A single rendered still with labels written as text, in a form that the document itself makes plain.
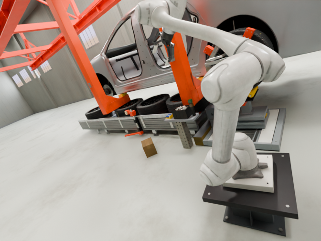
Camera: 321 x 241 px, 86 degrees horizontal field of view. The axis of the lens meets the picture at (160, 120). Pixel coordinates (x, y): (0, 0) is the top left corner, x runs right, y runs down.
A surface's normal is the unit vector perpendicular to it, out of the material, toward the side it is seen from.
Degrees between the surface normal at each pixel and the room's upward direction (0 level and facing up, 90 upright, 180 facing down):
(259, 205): 0
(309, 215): 0
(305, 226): 0
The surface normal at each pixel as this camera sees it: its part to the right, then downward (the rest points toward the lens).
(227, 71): -0.17, -0.35
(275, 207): -0.33, -0.88
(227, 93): 0.11, 0.54
